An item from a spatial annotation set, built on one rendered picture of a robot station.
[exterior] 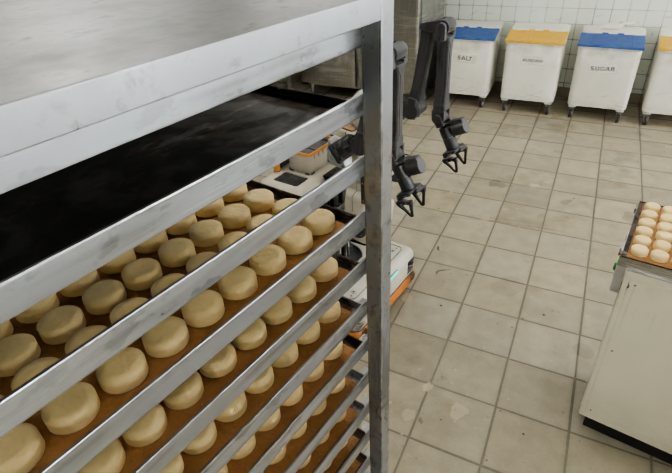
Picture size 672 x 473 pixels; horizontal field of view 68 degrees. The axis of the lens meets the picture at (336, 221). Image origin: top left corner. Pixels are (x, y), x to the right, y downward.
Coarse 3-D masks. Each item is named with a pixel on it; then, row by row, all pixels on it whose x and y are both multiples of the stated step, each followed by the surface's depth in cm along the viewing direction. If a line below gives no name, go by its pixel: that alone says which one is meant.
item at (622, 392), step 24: (624, 288) 168; (648, 288) 163; (624, 312) 172; (648, 312) 167; (624, 336) 176; (648, 336) 171; (600, 360) 187; (624, 360) 181; (648, 360) 175; (600, 384) 192; (624, 384) 186; (648, 384) 180; (600, 408) 197; (624, 408) 191; (648, 408) 184; (600, 432) 207; (624, 432) 196; (648, 432) 189
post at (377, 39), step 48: (384, 0) 58; (384, 48) 61; (384, 96) 64; (384, 144) 68; (384, 192) 72; (384, 240) 76; (384, 288) 82; (384, 336) 88; (384, 384) 95; (384, 432) 103
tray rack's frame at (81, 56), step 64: (0, 0) 68; (64, 0) 65; (128, 0) 62; (192, 0) 60; (256, 0) 57; (320, 0) 55; (0, 64) 37; (64, 64) 36; (128, 64) 35; (192, 64) 39; (256, 64) 44; (0, 128) 29; (64, 128) 32
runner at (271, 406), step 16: (352, 320) 82; (336, 336) 79; (320, 352) 76; (304, 368) 74; (288, 384) 71; (272, 400) 69; (256, 416) 67; (240, 432) 65; (224, 448) 63; (240, 448) 66; (208, 464) 61; (224, 464) 64
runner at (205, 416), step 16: (352, 272) 77; (336, 288) 75; (320, 304) 72; (304, 320) 70; (288, 336) 68; (272, 352) 65; (256, 368) 63; (240, 384) 62; (224, 400) 60; (208, 416) 58; (176, 432) 55; (192, 432) 57; (160, 448) 53; (176, 448) 55; (144, 464) 52; (160, 464) 54
